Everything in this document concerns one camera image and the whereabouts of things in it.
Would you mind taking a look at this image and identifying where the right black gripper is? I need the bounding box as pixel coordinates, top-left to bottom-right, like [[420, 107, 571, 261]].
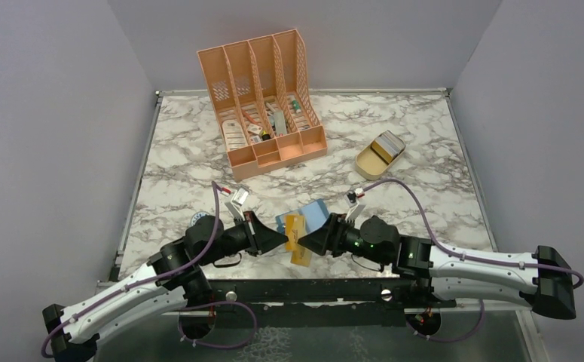
[[298, 211, 389, 265]]

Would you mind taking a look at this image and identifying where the gold credit card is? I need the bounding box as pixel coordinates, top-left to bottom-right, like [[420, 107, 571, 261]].
[[290, 246, 313, 268], [285, 214, 306, 251]]

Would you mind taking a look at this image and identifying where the blue card holder wallet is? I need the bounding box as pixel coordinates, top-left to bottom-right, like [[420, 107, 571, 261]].
[[275, 199, 330, 238]]

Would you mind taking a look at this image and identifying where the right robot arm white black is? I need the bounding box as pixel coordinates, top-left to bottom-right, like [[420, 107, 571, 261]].
[[298, 213, 576, 320]]

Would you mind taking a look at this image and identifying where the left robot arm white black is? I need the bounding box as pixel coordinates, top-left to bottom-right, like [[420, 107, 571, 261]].
[[41, 211, 288, 361]]

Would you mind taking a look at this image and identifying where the beige oval card tray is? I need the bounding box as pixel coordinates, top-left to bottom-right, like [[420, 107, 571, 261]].
[[354, 140, 405, 180]]

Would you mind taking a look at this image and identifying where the stack of credit cards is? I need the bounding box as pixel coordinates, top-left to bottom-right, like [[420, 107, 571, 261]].
[[370, 130, 406, 164]]

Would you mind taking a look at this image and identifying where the blue white round coaster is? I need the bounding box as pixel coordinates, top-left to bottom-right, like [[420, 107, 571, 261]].
[[190, 211, 209, 226]]

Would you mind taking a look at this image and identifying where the orange plastic desk organizer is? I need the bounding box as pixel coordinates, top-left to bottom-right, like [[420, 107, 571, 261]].
[[197, 29, 328, 181]]

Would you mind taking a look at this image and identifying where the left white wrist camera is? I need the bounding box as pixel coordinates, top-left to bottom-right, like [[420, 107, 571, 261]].
[[225, 188, 249, 220]]

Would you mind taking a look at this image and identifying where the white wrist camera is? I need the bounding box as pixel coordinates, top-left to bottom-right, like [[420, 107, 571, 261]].
[[345, 187, 365, 222], [225, 188, 249, 220]]

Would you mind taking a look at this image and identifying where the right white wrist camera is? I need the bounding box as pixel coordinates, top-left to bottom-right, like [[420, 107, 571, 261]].
[[345, 187, 365, 222]]

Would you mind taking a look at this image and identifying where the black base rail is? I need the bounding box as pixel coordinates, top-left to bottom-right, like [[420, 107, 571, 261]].
[[179, 278, 457, 332]]

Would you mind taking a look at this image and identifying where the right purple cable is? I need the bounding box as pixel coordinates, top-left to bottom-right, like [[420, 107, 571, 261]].
[[356, 179, 584, 345]]

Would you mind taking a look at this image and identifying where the purple cable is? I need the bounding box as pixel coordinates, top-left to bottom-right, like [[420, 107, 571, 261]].
[[356, 179, 584, 345], [41, 180, 258, 360]]

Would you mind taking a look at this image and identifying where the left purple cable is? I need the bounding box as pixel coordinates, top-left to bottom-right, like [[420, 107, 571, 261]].
[[41, 180, 258, 360]]

